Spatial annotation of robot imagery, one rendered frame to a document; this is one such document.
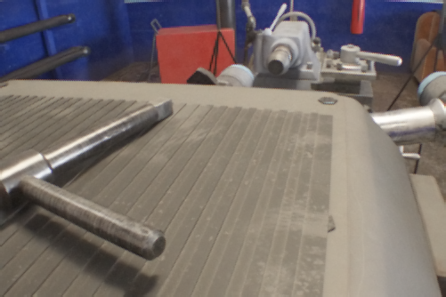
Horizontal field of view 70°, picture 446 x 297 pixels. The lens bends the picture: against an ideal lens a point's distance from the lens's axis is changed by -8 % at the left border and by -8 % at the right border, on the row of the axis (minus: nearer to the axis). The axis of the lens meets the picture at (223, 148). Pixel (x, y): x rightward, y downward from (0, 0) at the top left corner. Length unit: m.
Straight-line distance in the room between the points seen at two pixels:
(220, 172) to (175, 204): 0.03
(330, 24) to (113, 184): 5.00
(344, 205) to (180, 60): 3.79
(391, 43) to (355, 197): 5.08
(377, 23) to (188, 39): 2.65
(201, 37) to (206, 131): 3.64
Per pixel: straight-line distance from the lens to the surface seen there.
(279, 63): 1.28
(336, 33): 5.16
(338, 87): 1.12
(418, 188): 0.33
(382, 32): 5.21
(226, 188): 0.18
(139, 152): 0.23
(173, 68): 3.96
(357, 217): 0.18
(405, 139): 0.83
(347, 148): 0.23
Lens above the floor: 1.45
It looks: 29 degrees down
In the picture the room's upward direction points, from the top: 3 degrees counter-clockwise
